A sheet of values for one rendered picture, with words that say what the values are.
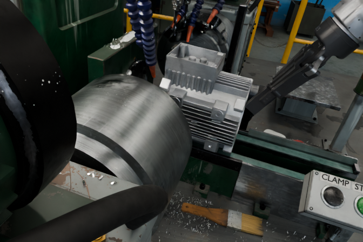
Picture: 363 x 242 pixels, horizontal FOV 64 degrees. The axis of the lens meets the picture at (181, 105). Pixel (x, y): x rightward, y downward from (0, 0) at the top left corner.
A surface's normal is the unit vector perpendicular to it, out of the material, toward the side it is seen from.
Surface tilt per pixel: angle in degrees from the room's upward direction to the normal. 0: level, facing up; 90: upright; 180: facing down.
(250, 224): 2
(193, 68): 90
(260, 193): 90
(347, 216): 35
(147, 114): 28
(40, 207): 0
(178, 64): 90
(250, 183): 90
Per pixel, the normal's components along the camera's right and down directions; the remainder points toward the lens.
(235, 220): 0.13, -0.84
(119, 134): 0.51, -0.66
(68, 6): 0.94, 0.26
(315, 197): -0.07, -0.41
